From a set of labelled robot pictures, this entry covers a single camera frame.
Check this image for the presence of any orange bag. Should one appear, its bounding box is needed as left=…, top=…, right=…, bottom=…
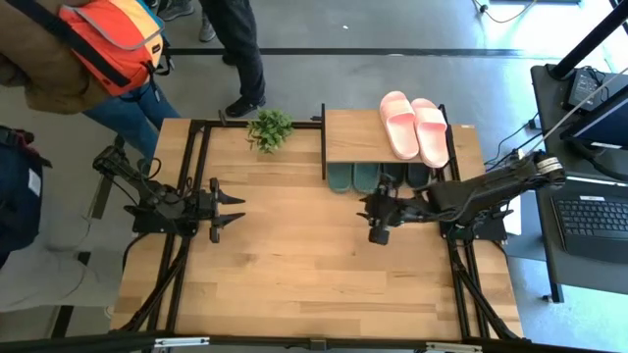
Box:
left=58, top=0, right=166, bottom=98

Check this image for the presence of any wooden shelf with black legs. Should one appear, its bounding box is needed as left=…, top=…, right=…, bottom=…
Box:
left=319, top=102, right=453, bottom=181

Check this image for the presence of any black metal rig frame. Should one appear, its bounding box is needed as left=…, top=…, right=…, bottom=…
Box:
left=0, top=105, right=628, bottom=353

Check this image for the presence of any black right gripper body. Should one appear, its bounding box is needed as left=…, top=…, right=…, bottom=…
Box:
left=370, top=174, right=433, bottom=246

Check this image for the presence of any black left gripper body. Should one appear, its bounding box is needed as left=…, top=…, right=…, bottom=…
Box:
left=194, top=177, right=221, bottom=244

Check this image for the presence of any black power cable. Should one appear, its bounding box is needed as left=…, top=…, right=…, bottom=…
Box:
left=497, top=115, right=542, bottom=166

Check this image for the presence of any black power adapter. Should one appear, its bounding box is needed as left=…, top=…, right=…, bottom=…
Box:
left=567, top=68, right=603, bottom=112

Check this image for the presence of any green rubber slide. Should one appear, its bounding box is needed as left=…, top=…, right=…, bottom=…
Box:
left=326, top=163, right=354, bottom=194
left=353, top=163, right=382, bottom=195

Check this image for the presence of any black metal pole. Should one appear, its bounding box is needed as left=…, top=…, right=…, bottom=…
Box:
left=548, top=0, right=628, bottom=81

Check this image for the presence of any small green potted plant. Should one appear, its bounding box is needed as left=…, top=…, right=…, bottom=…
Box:
left=245, top=107, right=294, bottom=155

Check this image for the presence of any black computer desk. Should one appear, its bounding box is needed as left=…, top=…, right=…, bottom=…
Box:
left=529, top=63, right=628, bottom=304

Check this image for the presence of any black rubber slide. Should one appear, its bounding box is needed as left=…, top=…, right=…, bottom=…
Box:
left=406, top=164, right=433, bottom=190
left=381, top=163, right=407, bottom=190

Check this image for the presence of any yellow floor cable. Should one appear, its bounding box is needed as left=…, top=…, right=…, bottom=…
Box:
left=471, top=0, right=540, bottom=25

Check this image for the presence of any thin white rod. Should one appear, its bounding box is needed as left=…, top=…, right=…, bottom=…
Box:
left=539, top=66, right=628, bottom=154

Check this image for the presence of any black keyboard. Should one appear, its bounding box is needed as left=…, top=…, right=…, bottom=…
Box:
left=551, top=194, right=628, bottom=265

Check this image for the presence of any black monitor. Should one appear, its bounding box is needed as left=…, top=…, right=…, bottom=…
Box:
left=560, top=85, right=628, bottom=151

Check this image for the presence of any white paper sheet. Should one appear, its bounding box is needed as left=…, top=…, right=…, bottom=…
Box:
left=502, top=195, right=523, bottom=237

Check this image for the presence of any pink rubber slide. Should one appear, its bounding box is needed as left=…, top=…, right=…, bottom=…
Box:
left=410, top=97, right=450, bottom=170
left=379, top=90, right=421, bottom=162

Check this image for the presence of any person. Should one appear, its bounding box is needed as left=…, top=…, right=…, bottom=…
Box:
left=156, top=0, right=218, bottom=43
left=198, top=0, right=268, bottom=120
left=0, top=125, right=124, bottom=315
left=0, top=0, right=181, bottom=164

